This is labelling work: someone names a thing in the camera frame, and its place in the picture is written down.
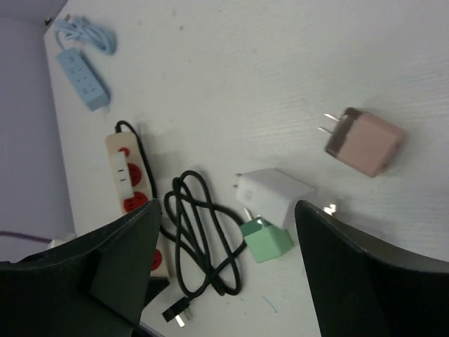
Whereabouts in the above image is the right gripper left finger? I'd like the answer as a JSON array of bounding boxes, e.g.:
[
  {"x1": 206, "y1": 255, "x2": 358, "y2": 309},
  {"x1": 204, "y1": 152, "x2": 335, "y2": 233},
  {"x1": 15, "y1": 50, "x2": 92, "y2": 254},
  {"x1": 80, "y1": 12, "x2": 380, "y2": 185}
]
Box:
[{"x1": 1, "y1": 200, "x2": 161, "y2": 336}]

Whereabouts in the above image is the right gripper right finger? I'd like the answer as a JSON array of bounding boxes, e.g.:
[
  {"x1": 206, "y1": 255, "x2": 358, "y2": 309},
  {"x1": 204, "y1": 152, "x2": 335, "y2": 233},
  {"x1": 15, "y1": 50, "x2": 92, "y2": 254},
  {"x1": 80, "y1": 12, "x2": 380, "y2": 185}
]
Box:
[{"x1": 295, "y1": 201, "x2": 448, "y2": 336}]

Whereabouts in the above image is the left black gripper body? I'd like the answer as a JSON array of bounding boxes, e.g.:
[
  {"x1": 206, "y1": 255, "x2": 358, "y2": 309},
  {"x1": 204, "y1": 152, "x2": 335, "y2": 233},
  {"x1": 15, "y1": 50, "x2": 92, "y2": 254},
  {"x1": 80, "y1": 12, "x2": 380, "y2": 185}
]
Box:
[{"x1": 141, "y1": 277, "x2": 170, "y2": 309}]

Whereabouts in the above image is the black power cord with plug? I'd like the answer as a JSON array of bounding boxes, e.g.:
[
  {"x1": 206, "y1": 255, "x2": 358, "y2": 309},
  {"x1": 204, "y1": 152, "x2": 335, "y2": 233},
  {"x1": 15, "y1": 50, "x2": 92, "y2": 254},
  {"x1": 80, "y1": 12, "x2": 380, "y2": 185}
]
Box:
[{"x1": 114, "y1": 119, "x2": 248, "y2": 329}]

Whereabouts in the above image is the beige red power strip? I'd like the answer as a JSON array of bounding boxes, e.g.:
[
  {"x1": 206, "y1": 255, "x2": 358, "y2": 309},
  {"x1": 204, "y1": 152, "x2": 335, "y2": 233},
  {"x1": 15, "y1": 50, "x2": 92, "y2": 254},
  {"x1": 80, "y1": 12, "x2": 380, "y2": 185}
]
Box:
[{"x1": 105, "y1": 131, "x2": 175, "y2": 280}]

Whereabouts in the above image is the green plug adapter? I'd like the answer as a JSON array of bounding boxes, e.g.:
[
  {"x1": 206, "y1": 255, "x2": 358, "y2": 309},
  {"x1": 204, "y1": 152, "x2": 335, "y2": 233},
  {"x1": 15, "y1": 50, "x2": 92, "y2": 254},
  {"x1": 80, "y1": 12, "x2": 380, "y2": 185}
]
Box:
[{"x1": 240, "y1": 208, "x2": 294, "y2": 263}]

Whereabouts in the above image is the pink plug adapter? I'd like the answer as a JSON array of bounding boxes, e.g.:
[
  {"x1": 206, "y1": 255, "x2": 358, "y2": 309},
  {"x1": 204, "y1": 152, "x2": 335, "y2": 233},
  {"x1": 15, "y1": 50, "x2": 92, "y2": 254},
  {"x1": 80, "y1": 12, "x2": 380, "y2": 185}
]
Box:
[{"x1": 319, "y1": 107, "x2": 406, "y2": 178}]

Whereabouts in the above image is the light blue power strip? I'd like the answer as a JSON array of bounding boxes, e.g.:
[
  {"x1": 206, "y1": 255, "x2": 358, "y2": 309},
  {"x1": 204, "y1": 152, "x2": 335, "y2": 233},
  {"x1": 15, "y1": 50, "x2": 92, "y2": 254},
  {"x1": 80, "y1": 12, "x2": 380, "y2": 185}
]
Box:
[{"x1": 56, "y1": 48, "x2": 110, "y2": 111}]

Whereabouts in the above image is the light blue cord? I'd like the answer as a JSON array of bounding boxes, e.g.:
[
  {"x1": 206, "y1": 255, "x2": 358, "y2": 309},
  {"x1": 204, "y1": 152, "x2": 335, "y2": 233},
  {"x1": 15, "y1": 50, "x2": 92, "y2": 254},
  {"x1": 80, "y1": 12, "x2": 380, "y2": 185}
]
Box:
[{"x1": 52, "y1": 13, "x2": 119, "y2": 57}]

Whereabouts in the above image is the white square plug adapter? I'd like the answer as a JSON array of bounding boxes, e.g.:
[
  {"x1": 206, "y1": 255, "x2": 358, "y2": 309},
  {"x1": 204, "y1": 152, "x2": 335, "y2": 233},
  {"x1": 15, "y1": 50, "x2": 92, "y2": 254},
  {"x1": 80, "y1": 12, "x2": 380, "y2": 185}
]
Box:
[{"x1": 322, "y1": 201, "x2": 338, "y2": 217}]

